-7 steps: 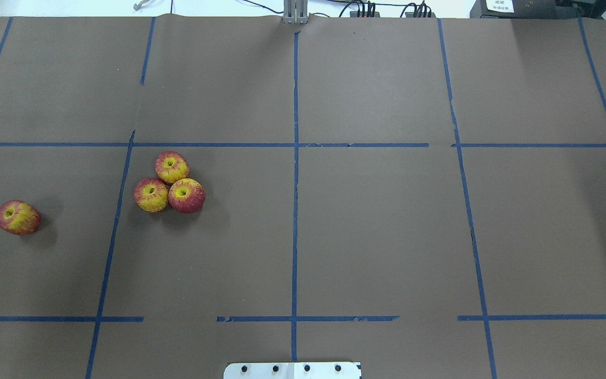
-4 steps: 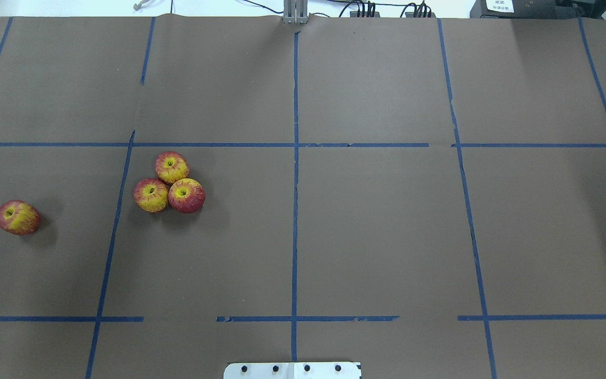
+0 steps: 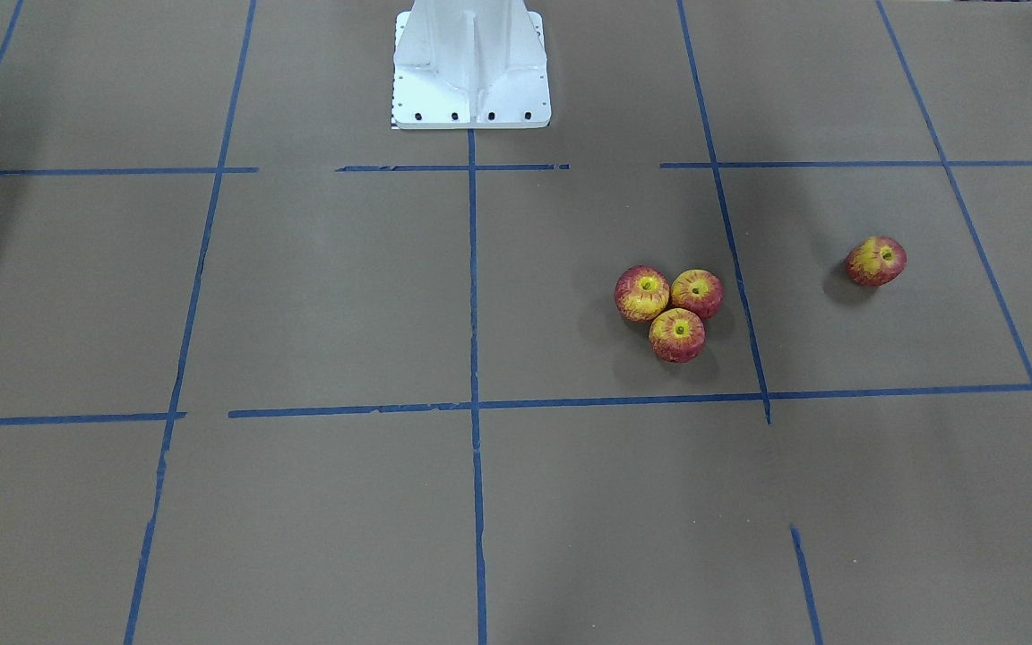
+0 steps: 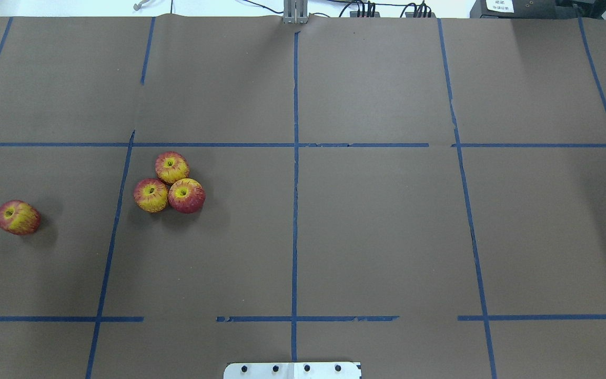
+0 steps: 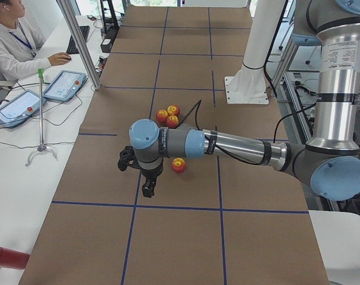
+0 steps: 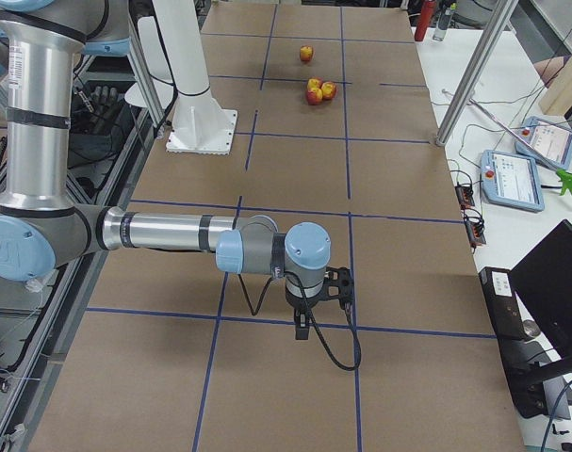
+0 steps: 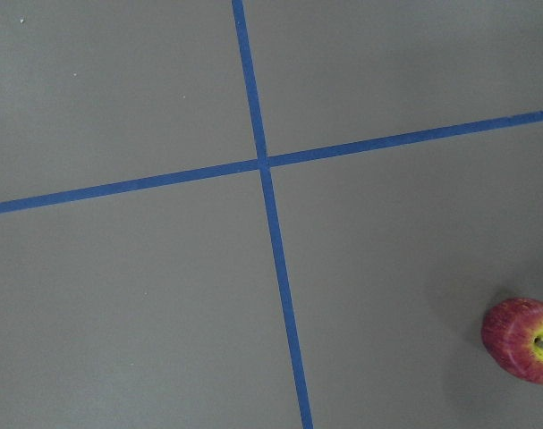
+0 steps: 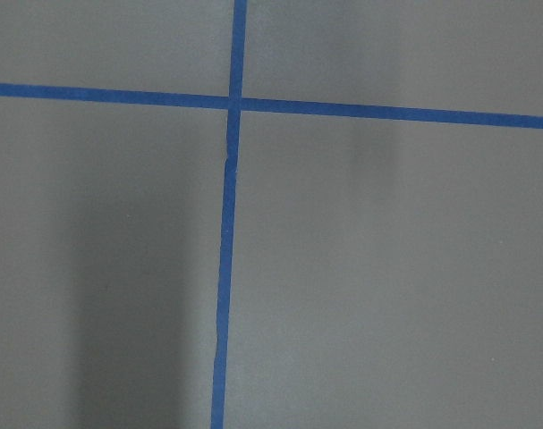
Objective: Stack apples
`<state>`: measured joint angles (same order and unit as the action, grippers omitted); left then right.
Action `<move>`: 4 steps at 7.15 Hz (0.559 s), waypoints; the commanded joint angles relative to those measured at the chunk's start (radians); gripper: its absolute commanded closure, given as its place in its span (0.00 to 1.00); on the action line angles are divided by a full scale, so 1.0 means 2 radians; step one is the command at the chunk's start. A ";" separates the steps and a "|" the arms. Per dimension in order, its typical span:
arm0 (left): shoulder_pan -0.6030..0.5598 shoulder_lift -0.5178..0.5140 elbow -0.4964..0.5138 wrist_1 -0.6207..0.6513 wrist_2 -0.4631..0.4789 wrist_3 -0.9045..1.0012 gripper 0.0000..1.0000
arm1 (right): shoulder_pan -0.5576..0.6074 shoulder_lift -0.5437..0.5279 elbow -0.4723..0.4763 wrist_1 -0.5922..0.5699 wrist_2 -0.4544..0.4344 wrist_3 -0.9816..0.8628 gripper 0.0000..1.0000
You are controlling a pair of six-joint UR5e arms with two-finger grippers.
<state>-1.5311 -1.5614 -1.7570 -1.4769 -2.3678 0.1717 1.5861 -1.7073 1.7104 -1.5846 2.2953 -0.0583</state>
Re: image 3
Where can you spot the red yellow lone apple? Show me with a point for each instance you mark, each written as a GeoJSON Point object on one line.
{"type": "Point", "coordinates": [876, 261]}

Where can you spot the red yellow apple back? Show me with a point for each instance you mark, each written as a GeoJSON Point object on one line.
{"type": "Point", "coordinates": [699, 291]}
{"type": "Point", "coordinates": [641, 294]}

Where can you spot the red yellow apple front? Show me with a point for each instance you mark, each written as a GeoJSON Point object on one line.
{"type": "Point", "coordinates": [677, 336]}

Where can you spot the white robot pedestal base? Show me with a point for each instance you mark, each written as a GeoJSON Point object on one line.
{"type": "Point", "coordinates": [470, 64]}

